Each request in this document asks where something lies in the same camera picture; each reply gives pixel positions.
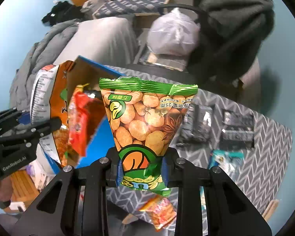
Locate checkered bench cushion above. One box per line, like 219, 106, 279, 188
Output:
92, 0, 171, 19

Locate white plastic bag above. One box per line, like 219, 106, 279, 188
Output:
147, 7, 200, 56

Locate dark grey hanging clothes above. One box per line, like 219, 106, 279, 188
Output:
187, 0, 274, 85

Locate grey quilt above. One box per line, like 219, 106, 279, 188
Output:
9, 19, 80, 110

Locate large black snack packet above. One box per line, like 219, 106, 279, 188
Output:
219, 110, 255, 151

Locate red-orange chips bag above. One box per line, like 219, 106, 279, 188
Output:
68, 84, 106, 157

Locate small orange fries snack packet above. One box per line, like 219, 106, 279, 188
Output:
139, 195, 177, 231

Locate black office chair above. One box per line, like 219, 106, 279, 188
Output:
125, 8, 242, 101

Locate green peanut snack bag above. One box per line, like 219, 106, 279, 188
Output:
99, 77, 198, 196

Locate bed with grey sheet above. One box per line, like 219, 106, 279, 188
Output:
56, 17, 138, 67

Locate black clothes pile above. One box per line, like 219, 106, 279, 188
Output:
41, 1, 85, 26

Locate large orange chips bag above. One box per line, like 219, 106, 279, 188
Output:
30, 61, 74, 166

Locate blue cardboard box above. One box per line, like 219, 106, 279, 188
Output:
40, 55, 128, 175

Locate person's left hand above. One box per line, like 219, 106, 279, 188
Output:
0, 177, 13, 202

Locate teal seaweed snack packet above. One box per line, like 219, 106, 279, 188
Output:
199, 148, 245, 202

